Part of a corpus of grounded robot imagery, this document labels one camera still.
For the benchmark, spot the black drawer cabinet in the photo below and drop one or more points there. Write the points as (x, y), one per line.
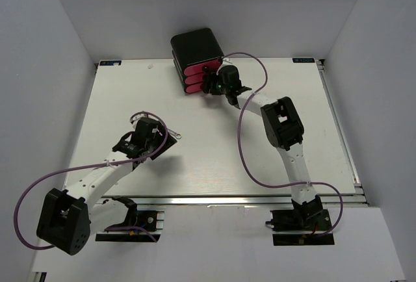
(194, 47)

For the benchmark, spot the silver wrench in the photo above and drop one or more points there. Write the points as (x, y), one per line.
(174, 133)

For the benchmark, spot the left blue label sticker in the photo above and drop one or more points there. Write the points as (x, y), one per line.
(110, 63)

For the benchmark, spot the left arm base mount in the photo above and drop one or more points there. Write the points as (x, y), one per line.
(139, 223)

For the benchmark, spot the aluminium table rail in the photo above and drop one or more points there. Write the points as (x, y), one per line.
(348, 200)

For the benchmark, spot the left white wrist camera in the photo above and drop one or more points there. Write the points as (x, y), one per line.
(135, 118)

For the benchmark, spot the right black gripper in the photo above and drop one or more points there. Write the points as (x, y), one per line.
(212, 77)

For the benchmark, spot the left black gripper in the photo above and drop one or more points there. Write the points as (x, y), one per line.
(169, 141)

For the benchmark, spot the blue label sticker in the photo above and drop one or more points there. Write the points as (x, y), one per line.
(110, 63)
(303, 60)

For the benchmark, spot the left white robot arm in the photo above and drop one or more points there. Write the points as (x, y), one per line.
(70, 216)

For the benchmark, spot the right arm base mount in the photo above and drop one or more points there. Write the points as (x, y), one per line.
(289, 229)

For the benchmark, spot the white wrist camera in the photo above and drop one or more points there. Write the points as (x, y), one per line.
(226, 62)
(135, 118)

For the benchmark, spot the right blue label sticker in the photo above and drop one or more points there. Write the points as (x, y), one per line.
(303, 60)

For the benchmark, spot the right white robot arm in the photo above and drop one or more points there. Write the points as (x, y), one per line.
(283, 128)

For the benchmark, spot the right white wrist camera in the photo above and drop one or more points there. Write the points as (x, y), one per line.
(226, 62)

